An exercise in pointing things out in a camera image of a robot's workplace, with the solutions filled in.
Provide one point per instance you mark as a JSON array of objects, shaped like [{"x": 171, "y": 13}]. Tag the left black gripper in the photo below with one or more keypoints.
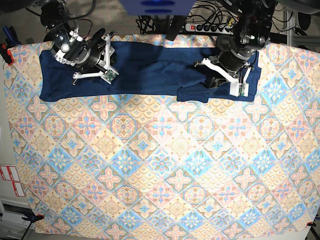
[{"x": 228, "y": 67}]

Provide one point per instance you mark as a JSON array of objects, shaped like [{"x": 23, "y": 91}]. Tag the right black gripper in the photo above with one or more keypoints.
[{"x": 71, "y": 49}]

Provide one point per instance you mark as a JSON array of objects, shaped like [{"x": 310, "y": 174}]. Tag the blue long-sleeve T-shirt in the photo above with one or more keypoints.
[{"x": 145, "y": 69}]

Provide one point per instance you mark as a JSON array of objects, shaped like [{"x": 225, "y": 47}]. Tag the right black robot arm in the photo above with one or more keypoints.
[{"x": 55, "y": 16}]

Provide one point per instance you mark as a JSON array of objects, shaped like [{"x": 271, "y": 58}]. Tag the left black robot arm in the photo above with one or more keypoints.
[{"x": 251, "y": 33}]

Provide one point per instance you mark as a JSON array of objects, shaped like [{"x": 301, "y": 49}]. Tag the white power strip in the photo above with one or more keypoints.
[{"x": 221, "y": 28}]

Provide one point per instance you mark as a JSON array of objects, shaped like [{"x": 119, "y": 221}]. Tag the blue box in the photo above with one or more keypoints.
[{"x": 157, "y": 7}]

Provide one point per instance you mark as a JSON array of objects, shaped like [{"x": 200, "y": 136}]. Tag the black round speaker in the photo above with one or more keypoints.
[{"x": 303, "y": 20}]

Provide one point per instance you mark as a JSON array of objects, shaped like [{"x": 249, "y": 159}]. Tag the black red table clamp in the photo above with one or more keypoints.
[{"x": 6, "y": 54}]

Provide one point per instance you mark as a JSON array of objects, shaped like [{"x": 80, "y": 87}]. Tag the patterned tablecloth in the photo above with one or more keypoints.
[{"x": 149, "y": 167}]

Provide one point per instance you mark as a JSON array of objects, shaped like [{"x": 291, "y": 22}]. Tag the white red labels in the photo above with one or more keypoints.
[{"x": 10, "y": 173}]

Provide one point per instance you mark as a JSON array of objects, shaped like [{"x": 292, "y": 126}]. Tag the black orange clamp lower-left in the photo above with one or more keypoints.
[{"x": 31, "y": 217}]

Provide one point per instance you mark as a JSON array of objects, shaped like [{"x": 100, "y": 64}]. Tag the black orange clamp lower-right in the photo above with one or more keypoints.
[{"x": 311, "y": 224}]

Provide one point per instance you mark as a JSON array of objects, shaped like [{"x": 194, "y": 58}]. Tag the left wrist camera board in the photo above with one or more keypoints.
[{"x": 243, "y": 89}]

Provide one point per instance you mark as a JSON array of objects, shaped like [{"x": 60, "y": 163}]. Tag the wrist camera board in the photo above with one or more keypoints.
[
  {"x": 109, "y": 76},
  {"x": 243, "y": 89}
]

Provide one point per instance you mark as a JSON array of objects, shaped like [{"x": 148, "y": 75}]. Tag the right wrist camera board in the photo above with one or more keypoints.
[{"x": 109, "y": 76}]

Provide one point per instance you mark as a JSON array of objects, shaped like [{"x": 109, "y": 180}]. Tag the aluminium frame profile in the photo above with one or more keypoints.
[{"x": 297, "y": 37}]

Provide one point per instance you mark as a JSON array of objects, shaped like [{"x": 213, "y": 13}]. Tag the black stand post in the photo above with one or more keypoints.
[{"x": 178, "y": 21}]

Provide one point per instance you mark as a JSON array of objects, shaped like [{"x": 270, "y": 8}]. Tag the blue handled clamp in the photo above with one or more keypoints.
[{"x": 11, "y": 36}]

